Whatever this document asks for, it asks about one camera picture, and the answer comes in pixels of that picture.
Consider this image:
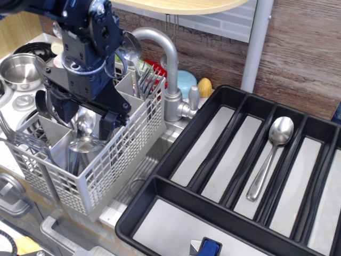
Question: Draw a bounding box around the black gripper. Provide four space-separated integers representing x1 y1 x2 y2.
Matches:
42 60 131 140

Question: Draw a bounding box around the big steel spoon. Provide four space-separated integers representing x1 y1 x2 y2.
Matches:
68 135 104 176

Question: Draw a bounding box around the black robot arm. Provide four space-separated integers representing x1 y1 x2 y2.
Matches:
1 1 131 141

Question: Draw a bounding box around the black plastic spoon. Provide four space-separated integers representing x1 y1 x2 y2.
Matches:
35 90 54 119

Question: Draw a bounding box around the grey plastic cutlery basket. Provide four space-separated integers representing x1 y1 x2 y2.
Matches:
7 74 166 221

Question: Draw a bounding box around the upright steel spoon at back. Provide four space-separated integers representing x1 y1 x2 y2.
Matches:
123 31 143 99

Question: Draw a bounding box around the black cutlery tray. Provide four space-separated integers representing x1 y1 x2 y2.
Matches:
115 85 340 255

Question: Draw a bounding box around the steel spoon in tray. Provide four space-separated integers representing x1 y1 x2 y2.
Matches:
246 116 294 202

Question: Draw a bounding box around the grey stove knob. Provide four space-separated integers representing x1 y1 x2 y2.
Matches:
12 94 35 111

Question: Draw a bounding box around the steel fork by faucet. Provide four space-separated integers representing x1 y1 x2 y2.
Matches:
136 66 164 100

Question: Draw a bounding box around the cream toy bread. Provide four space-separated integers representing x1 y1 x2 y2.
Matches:
51 39 63 55

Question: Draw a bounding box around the black stove burner coil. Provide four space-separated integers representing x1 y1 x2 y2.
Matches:
13 42 56 62

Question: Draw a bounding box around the steel pot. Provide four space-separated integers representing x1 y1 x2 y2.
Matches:
1 53 46 92

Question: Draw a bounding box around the red toy item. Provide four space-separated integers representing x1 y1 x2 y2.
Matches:
143 59 167 78

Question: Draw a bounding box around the steel fork front left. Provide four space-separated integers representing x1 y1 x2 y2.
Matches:
1 113 56 164

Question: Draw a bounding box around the grey metal faucet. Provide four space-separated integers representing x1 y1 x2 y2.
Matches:
132 27 200 122

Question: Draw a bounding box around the light blue bowl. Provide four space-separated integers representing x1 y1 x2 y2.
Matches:
177 70 197 93

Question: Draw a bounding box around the steel sink basin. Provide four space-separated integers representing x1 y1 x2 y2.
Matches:
99 118 189 228

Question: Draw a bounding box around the yellow toy corn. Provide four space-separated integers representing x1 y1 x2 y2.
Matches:
197 78 213 98

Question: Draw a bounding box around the yellow object bottom left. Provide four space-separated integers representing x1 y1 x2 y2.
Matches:
14 236 40 255

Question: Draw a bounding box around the light wooden shelf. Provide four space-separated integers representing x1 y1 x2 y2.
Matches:
112 0 248 15

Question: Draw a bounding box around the hanging wire utensil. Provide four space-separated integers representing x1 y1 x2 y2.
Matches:
165 14 179 45

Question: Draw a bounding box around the grey metal post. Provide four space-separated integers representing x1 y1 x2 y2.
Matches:
241 0 274 93

